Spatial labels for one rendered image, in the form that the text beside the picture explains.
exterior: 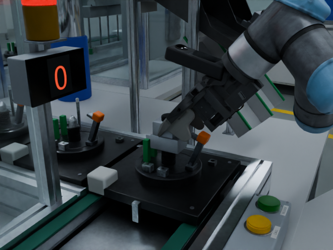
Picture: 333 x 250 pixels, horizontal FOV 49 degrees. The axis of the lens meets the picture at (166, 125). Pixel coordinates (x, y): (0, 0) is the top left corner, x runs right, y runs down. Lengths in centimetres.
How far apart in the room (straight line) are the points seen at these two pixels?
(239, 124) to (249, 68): 31
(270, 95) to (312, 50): 61
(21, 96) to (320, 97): 42
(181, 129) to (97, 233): 24
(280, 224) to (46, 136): 43
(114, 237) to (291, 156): 64
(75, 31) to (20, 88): 103
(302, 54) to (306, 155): 66
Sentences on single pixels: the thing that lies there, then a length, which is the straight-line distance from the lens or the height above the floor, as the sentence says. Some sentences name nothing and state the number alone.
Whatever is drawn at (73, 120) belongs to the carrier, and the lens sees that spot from 88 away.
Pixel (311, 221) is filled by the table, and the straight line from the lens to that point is 88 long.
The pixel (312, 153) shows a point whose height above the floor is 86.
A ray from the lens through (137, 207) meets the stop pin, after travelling 68.
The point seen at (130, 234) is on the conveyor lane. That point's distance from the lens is 70.
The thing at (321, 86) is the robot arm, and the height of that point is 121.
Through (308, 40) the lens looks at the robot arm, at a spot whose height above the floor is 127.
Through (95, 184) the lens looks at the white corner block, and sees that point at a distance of 74.
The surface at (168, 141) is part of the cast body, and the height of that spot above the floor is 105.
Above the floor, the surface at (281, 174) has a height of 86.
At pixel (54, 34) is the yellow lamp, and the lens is 59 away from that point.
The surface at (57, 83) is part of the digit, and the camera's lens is 60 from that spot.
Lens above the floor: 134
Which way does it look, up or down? 21 degrees down
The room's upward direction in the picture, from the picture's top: straight up
